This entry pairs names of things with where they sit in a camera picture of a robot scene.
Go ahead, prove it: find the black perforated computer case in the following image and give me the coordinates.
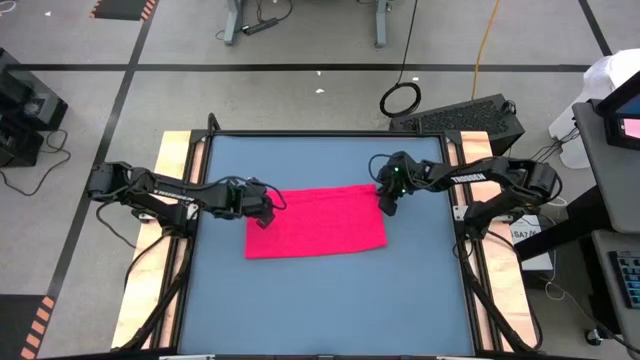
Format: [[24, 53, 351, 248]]
[[388, 93, 527, 163]]

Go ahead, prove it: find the black power strip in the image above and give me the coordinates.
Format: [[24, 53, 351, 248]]
[[240, 16, 280, 37]]

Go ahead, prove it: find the red towel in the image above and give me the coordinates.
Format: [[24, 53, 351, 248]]
[[243, 183, 390, 261]]

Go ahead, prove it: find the yellow hanging cable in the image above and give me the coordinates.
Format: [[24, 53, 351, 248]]
[[470, 0, 503, 101]]

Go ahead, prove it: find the grey desk surface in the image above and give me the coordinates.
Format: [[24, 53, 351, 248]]
[[590, 228, 640, 351]]

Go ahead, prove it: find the black keyboard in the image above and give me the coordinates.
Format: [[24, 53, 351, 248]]
[[607, 249, 640, 310]]

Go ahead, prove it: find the white moulded cover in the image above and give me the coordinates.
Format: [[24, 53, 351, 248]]
[[547, 47, 640, 171]]

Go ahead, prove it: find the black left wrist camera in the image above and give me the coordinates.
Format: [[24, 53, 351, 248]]
[[245, 188, 271, 210]]

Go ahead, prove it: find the black tablet monitor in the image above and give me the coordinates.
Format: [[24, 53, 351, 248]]
[[593, 69, 640, 152]]

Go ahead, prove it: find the white labelled box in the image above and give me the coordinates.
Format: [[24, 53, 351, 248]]
[[508, 213, 555, 275]]

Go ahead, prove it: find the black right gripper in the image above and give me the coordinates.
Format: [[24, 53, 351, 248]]
[[374, 159, 406, 218]]

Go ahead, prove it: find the black cart leg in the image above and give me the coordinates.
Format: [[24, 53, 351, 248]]
[[513, 183, 604, 262]]

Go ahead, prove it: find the black left wrist camera cable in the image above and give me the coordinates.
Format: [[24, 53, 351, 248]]
[[219, 174, 289, 211]]

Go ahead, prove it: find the light wooden side board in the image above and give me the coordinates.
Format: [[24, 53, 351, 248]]
[[446, 130, 540, 351], [110, 130, 207, 350]]

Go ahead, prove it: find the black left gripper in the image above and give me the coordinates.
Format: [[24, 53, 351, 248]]
[[239, 187, 277, 231]]

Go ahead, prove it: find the black hanging cable with coil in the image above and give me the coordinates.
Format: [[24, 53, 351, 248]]
[[378, 0, 423, 120]]

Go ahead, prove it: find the black table frame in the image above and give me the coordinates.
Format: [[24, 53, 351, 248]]
[[175, 128, 480, 359]]

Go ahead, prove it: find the black cable bundle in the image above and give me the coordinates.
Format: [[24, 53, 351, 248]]
[[528, 127, 582, 167]]

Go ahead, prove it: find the small black equipment case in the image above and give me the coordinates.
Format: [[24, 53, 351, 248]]
[[0, 117, 46, 169]]

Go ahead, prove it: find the grey cart top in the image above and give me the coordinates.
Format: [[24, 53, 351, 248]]
[[571, 99, 640, 235]]

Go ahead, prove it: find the black floor cable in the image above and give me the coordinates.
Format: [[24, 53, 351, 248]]
[[0, 128, 73, 198]]

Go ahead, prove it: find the large black equipment case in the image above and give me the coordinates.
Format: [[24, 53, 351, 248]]
[[0, 47, 70, 132]]

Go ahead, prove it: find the grey desk leg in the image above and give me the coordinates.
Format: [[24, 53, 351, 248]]
[[222, 0, 245, 47], [373, 0, 391, 50]]

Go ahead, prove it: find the grey floor cable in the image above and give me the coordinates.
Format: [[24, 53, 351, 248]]
[[543, 279, 640, 354]]

